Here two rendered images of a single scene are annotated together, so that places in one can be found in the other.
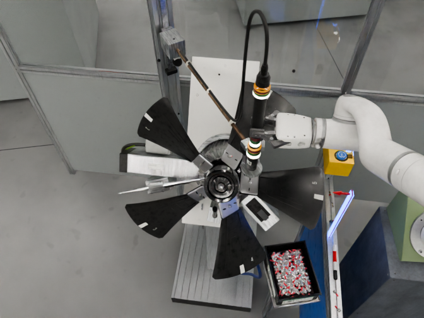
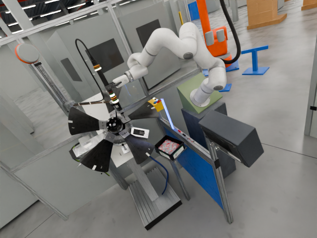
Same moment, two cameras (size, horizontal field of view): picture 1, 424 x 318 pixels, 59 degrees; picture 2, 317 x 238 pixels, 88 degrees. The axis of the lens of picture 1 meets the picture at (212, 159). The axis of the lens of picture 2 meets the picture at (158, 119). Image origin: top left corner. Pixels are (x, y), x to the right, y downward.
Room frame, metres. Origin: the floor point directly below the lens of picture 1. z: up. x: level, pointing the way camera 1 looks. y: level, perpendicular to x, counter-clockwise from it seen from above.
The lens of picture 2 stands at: (-0.47, 0.12, 1.75)
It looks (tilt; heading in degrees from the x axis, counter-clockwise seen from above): 30 degrees down; 337
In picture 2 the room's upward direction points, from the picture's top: 23 degrees counter-clockwise
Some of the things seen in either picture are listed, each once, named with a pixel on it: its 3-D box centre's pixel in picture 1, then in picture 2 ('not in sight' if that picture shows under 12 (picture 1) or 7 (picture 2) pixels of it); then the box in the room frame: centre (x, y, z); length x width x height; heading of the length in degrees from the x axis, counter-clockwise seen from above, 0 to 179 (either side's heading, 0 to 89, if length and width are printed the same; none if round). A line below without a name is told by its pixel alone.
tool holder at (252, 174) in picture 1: (250, 158); (117, 106); (0.73, -0.13, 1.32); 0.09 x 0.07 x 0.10; 27
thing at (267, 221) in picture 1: (259, 206); (139, 133); (0.74, -0.18, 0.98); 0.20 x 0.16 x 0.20; 172
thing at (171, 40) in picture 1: (171, 43); (70, 105); (1.28, 0.15, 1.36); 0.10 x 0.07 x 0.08; 27
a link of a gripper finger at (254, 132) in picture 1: (261, 136); (110, 87); (0.68, -0.14, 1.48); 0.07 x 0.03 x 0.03; 82
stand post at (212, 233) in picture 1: (215, 240); (142, 177); (0.84, -0.01, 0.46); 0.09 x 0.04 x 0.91; 82
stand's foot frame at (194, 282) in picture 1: (217, 253); (152, 194); (0.93, -0.02, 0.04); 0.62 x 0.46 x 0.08; 172
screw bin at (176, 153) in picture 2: (290, 272); (169, 147); (0.52, -0.30, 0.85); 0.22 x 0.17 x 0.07; 7
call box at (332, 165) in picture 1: (337, 154); (155, 105); (0.96, -0.53, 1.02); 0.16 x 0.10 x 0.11; 172
